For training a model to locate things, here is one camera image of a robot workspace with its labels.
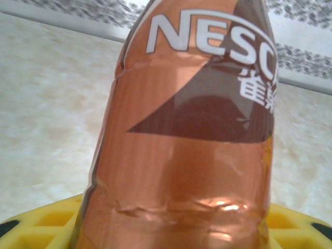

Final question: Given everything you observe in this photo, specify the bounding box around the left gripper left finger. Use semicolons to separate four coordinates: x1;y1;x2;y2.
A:
0;194;86;249

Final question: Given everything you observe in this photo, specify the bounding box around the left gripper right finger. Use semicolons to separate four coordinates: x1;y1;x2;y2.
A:
264;202;332;249

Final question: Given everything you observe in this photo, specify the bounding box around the brown coffee bottle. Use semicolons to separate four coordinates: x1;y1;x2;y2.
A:
68;0;280;249

